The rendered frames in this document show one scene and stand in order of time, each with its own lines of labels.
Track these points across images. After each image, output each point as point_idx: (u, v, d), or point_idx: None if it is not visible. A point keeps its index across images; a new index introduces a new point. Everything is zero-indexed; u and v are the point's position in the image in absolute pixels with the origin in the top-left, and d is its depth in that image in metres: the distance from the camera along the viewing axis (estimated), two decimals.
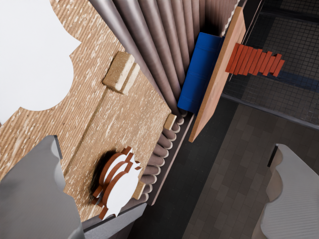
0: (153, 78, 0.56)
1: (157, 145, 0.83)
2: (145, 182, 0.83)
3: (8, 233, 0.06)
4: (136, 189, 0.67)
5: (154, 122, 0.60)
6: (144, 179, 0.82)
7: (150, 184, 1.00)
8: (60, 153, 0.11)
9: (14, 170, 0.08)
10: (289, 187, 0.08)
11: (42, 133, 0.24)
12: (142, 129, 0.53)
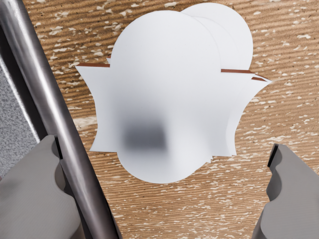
0: None
1: None
2: None
3: (8, 233, 0.06)
4: None
5: None
6: None
7: None
8: (60, 153, 0.11)
9: (14, 170, 0.08)
10: (289, 187, 0.08)
11: None
12: (288, 146, 0.23)
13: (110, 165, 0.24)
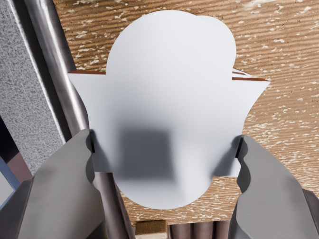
0: None
1: None
2: None
3: (41, 216, 0.07)
4: (150, 225, 0.36)
5: (288, 168, 0.30)
6: None
7: None
8: (92, 147, 0.12)
9: (52, 158, 0.09)
10: (257, 176, 0.09)
11: None
12: (271, 132, 0.27)
13: None
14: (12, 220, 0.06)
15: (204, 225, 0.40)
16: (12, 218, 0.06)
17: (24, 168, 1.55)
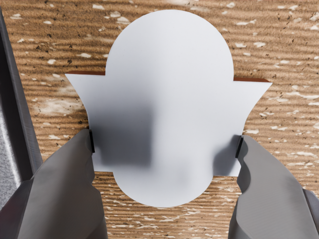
0: None
1: None
2: None
3: (41, 216, 0.07)
4: None
5: None
6: None
7: None
8: (92, 147, 0.12)
9: (52, 158, 0.09)
10: (257, 176, 0.09)
11: None
12: None
13: None
14: (12, 220, 0.06)
15: None
16: (12, 218, 0.06)
17: None
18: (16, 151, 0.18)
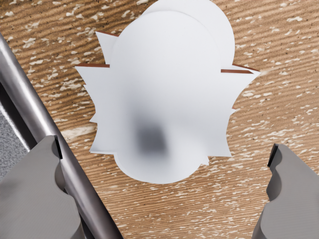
0: None
1: None
2: None
3: (8, 233, 0.06)
4: None
5: None
6: None
7: None
8: (60, 153, 0.11)
9: (14, 170, 0.08)
10: (289, 187, 0.08)
11: None
12: (293, 140, 0.21)
13: (105, 175, 0.24)
14: None
15: None
16: None
17: None
18: None
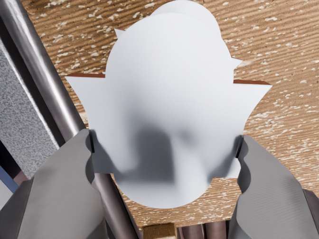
0: None
1: None
2: None
3: (41, 216, 0.07)
4: (158, 228, 0.34)
5: (299, 158, 0.27)
6: None
7: None
8: (92, 147, 0.12)
9: (51, 158, 0.09)
10: (257, 176, 0.09)
11: None
12: (275, 121, 0.25)
13: None
14: (12, 220, 0.06)
15: (216, 225, 0.38)
16: (12, 218, 0.06)
17: None
18: None
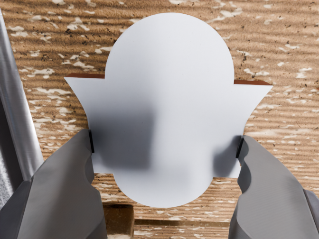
0: None
1: None
2: None
3: (40, 216, 0.07)
4: None
5: None
6: None
7: None
8: (92, 147, 0.12)
9: (51, 158, 0.09)
10: (258, 176, 0.09)
11: (280, 160, 0.15)
12: None
13: None
14: (12, 221, 0.06)
15: None
16: (12, 218, 0.06)
17: None
18: None
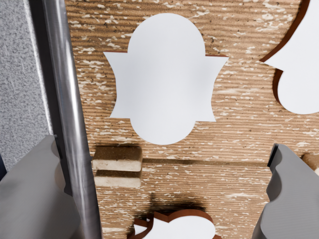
0: None
1: None
2: None
3: (8, 233, 0.06)
4: None
5: None
6: None
7: None
8: (60, 153, 0.11)
9: (14, 170, 0.08)
10: (289, 187, 0.08)
11: (240, 111, 0.22)
12: None
13: None
14: None
15: None
16: None
17: None
18: None
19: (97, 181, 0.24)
